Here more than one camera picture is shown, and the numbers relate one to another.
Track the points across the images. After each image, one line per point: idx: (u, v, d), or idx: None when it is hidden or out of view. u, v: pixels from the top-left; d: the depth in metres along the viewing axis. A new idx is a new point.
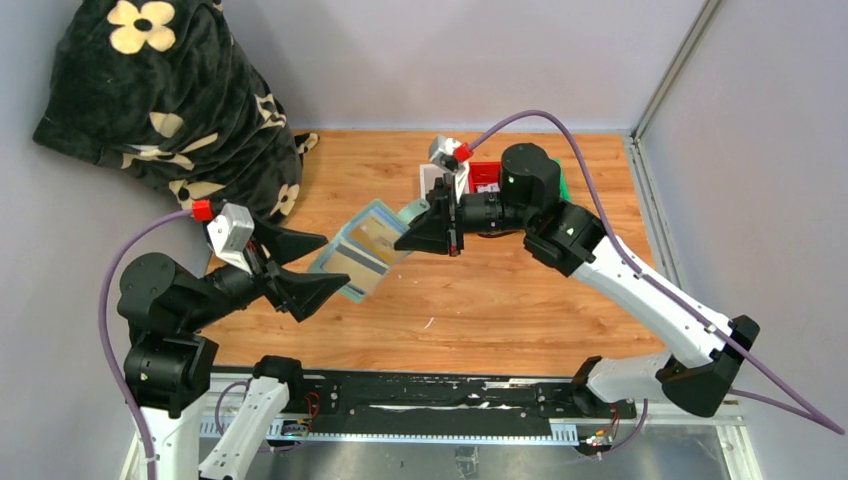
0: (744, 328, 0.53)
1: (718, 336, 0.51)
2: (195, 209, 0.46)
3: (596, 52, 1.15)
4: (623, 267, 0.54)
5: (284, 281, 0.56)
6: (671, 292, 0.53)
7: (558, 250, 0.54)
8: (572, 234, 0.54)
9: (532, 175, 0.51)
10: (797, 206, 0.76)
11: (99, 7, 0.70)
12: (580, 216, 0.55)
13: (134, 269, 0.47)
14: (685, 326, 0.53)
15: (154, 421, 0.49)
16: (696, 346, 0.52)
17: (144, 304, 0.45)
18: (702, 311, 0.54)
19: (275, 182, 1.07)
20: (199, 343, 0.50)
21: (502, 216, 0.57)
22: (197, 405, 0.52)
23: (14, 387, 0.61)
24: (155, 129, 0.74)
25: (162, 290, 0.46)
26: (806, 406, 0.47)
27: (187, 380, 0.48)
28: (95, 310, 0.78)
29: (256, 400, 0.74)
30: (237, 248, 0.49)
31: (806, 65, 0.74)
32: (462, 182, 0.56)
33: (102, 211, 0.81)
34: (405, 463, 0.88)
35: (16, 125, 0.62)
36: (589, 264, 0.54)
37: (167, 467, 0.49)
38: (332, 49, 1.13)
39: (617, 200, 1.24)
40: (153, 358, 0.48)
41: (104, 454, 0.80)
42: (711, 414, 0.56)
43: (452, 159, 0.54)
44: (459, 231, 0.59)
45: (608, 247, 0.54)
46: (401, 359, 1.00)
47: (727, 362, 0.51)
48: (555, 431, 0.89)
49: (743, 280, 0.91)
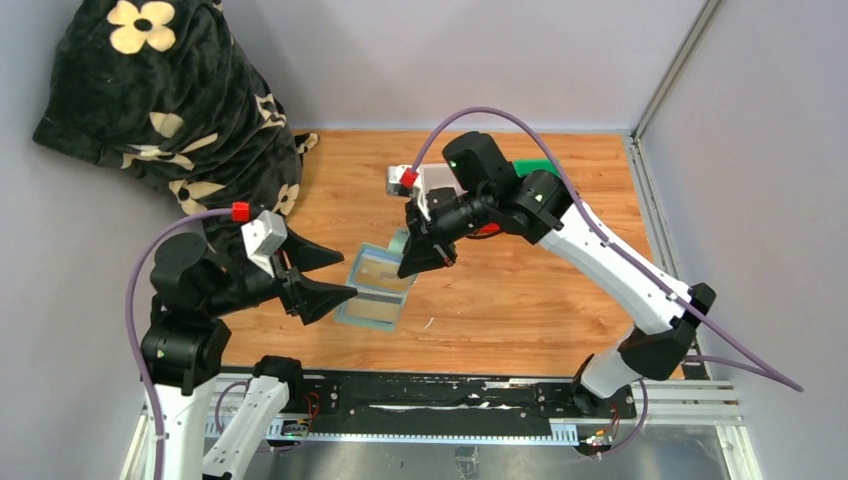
0: (702, 295, 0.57)
1: (678, 303, 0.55)
2: (235, 211, 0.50)
3: (596, 52, 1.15)
4: (590, 235, 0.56)
5: (300, 285, 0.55)
6: (634, 260, 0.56)
7: (526, 216, 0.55)
8: (542, 200, 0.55)
9: (465, 149, 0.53)
10: (796, 206, 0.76)
11: (99, 7, 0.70)
12: (543, 181, 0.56)
13: (168, 246, 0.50)
14: (648, 294, 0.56)
15: (165, 400, 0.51)
16: (657, 313, 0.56)
17: (174, 274, 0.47)
18: (664, 279, 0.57)
19: (275, 182, 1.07)
20: (215, 325, 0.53)
21: (473, 211, 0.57)
22: (207, 386, 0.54)
23: (14, 387, 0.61)
24: (155, 129, 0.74)
25: (192, 263, 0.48)
26: (758, 363, 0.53)
27: (201, 360, 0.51)
28: (95, 309, 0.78)
29: (257, 399, 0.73)
30: (266, 252, 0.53)
31: (806, 65, 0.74)
32: (424, 199, 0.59)
33: (102, 211, 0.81)
34: (405, 463, 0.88)
35: (16, 125, 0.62)
36: (558, 231, 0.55)
37: (176, 446, 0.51)
38: (333, 49, 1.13)
39: (617, 200, 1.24)
40: (170, 336, 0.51)
41: (104, 453, 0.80)
42: (665, 376, 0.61)
43: (401, 186, 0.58)
44: (444, 241, 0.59)
45: (574, 215, 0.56)
46: (401, 359, 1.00)
47: (684, 327, 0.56)
48: (555, 431, 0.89)
49: (743, 280, 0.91)
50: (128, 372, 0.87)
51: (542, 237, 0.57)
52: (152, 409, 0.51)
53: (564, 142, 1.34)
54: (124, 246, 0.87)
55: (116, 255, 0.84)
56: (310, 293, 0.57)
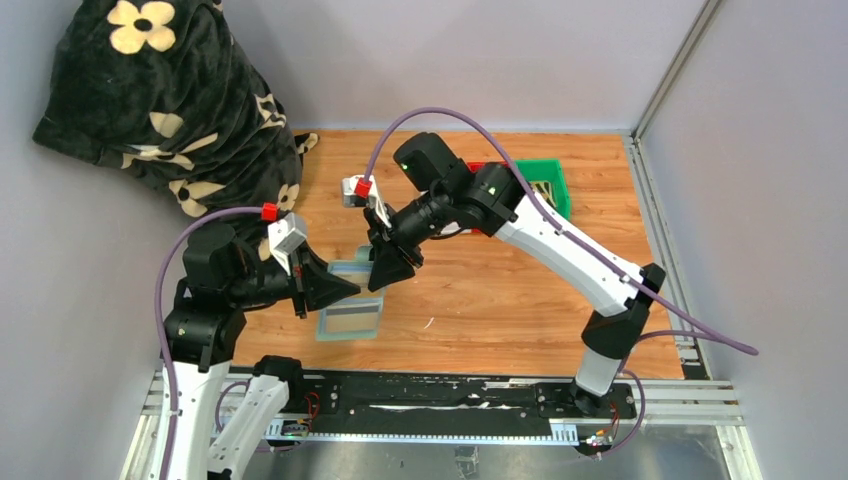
0: (653, 274, 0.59)
1: (632, 285, 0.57)
2: (264, 210, 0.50)
3: (596, 53, 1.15)
4: (543, 225, 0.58)
5: (310, 269, 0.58)
6: (587, 244, 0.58)
7: (480, 210, 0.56)
8: (494, 193, 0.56)
9: (413, 150, 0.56)
10: (796, 206, 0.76)
11: (99, 7, 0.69)
12: (497, 173, 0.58)
13: (199, 232, 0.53)
14: (602, 278, 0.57)
15: (181, 377, 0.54)
16: (612, 295, 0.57)
17: (206, 254, 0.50)
18: (616, 262, 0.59)
19: (275, 182, 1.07)
20: (233, 311, 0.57)
21: (432, 212, 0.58)
22: (222, 367, 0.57)
23: (15, 387, 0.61)
24: (155, 129, 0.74)
25: (223, 247, 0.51)
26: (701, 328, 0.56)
27: (219, 341, 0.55)
28: (95, 309, 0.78)
29: (257, 397, 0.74)
30: (287, 248, 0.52)
31: (806, 65, 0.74)
32: (381, 206, 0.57)
33: (102, 211, 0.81)
34: (405, 463, 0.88)
35: (16, 125, 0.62)
36: (511, 223, 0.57)
37: (188, 421, 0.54)
38: (333, 49, 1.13)
39: (617, 200, 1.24)
40: (192, 318, 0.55)
41: (105, 454, 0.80)
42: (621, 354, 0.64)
43: (357, 196, 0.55)
44: (406, 243, 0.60)
45: (528, 206, 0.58)
46: (400, 359, 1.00)
47: (637, 307, 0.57)
48: (555, 431, 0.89)
49: (742, 281, 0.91)
50: (128, 372, 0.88)
51: (498, 229, 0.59)
52: (169, 385, 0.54)
53: (565, 142, 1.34)
54: (124, 246, 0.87)
55: (116, 255, 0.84)
56: (319, 280, 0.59)
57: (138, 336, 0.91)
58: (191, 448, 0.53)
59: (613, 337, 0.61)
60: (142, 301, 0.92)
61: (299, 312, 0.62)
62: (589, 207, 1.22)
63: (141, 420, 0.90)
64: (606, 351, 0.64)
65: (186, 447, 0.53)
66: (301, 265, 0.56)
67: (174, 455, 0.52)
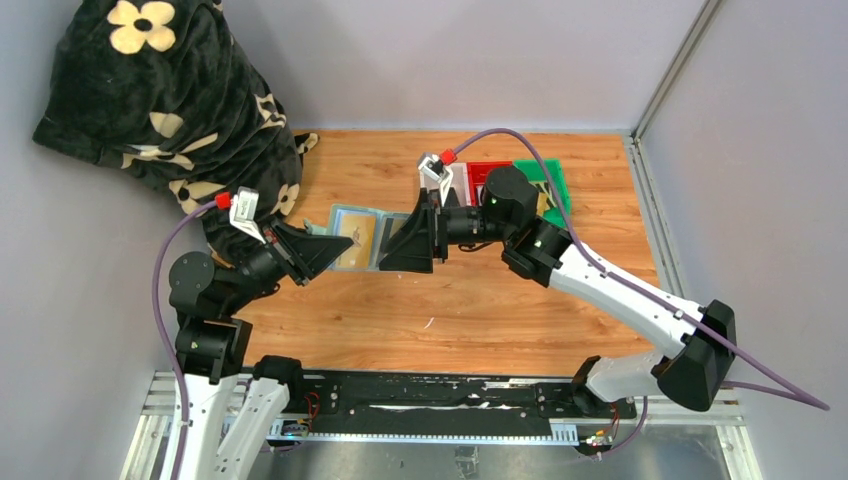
0: (715, 311, 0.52)
1: (686, 321, 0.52)
2: (218, 199, 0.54)
3: (597, 52, 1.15)
4: (589, 268, 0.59)
5: (283, 230, 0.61)
6: (634, 283, 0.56)
7: (530, 261, 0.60)
8: (541, 246, 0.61)
9: (514, 198, 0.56)
10: (797, 207, 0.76)
11: (99, 7, 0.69)
12: (553, 231, 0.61)
13: (180, 267, 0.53)
14: (654, 315, 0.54)
15: (193, 388, 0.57)
16: (666, 332, 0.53)
17: (193, 297, 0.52)
18: (671, 299, 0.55)
19: (275, 182, 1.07)
20: (238, 324, 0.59)
21: (484, 227, 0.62)
22: (231, 380, 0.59)
23: (13, 387, 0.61)
24: (155, 129, 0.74)
25: (206, 285, 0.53)
26: (789, 387, 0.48)
27: (230, 354, 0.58)
28: (96, 308, 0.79)
29: (256, 402, 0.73)
30: (249, 217, 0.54)
31: (808, 65, 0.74)
32: (448, 186, 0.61)
33: (101, 211, 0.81)
34: (405, 463, 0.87)
35: (16, 124, 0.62)
36: (556, 270, 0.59)
37: (197, 433, 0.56)
38: (333, 49, 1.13)
39: (617, 200, 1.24)
40: (203, 333, 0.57)
41: (104, 454, 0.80)
42: (708, 407, 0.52)
43: (439, 164, 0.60)
44: (444, 245, 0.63)
45: (574, 253, 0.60)
46: (401, 359, 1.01)
47: (699, 345, 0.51)
48: (556, 431, 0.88)
49: (743, 282, 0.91)
50: (128, 373, 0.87)
51: (550, 279, 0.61)
52: (180, 396, 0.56)
53: (564, 142, 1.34)
54: (124, 245, 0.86)
55: (116, 254, 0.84)
56: (300, 241, 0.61)
57: (139, 336, 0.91)
58: (199, 459, 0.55)
59: (684, 381, 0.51)
60: (144, 301, 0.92)
61: (300, 281, 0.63)
62: (589, 207, 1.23)
63: (141, 420, 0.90)
64: (678, 402, 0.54)
65: (195, 457, 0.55)
66: (272, 229, 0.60)
67: (184, 464, 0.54)
